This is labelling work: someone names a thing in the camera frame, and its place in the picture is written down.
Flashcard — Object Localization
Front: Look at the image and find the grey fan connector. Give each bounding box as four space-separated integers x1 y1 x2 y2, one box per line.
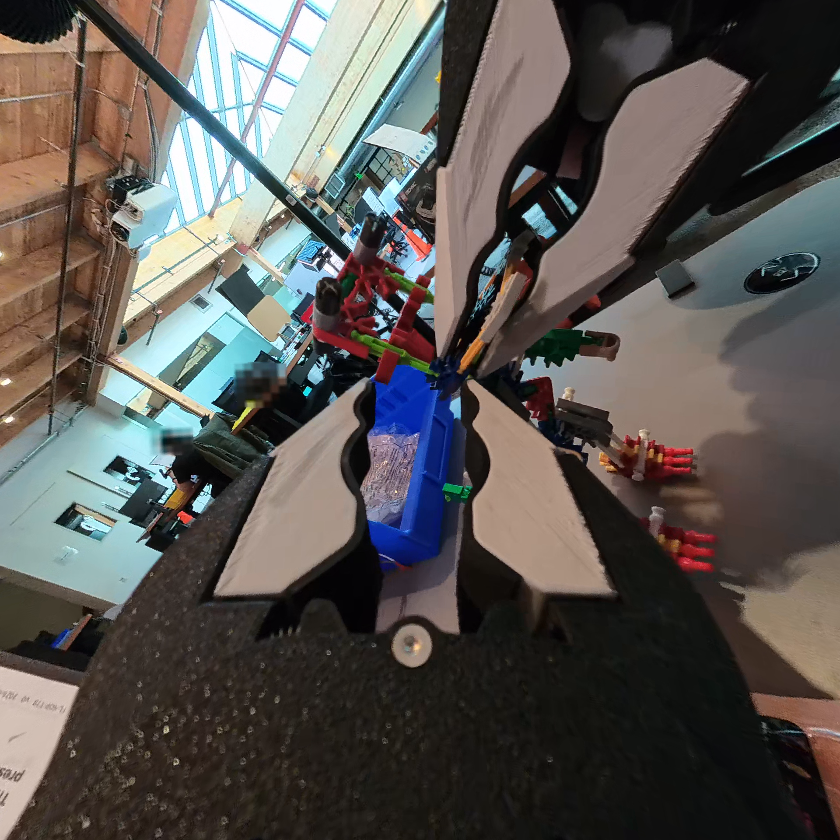
486 269 531 329

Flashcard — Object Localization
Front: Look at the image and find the black printed toy box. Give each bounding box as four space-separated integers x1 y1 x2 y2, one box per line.
394 150 439 245

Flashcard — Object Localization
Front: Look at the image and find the printed toy packaging bag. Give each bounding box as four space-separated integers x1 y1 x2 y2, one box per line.
755 692 840 840

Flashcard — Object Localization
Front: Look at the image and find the black round puck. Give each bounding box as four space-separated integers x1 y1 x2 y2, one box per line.
743 252 821 296

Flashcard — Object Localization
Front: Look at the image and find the small grey square block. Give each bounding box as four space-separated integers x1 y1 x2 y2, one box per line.
656 259 695 298

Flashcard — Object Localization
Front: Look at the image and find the blue storage bin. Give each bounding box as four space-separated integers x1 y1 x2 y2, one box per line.
366 364 468 571

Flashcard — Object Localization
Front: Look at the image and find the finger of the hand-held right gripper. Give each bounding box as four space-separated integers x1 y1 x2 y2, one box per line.
433 0 573 361
474 58 750 378

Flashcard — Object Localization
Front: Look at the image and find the white instruction sheet board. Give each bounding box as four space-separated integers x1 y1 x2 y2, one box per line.
0 666 80 840

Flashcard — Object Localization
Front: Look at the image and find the clear plastic bag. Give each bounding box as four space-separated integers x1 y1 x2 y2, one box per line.
360 423 421 526

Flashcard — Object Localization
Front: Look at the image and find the tan back office chair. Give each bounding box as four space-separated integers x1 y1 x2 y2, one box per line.
217 266 293 343

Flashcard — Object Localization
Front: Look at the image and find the white wall-mounted box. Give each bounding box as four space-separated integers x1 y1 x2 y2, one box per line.
105 174 179 253

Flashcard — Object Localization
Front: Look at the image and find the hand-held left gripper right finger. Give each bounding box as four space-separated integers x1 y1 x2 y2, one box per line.
461 379 618 601

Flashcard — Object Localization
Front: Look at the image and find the colourful construction toy model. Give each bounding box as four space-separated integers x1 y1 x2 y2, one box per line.
311 213 718 575

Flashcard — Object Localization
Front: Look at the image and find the glass skylight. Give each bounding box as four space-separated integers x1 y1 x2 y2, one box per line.
161 0 339 231

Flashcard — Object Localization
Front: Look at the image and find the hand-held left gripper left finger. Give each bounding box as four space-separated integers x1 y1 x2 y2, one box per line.
213 377 376 600

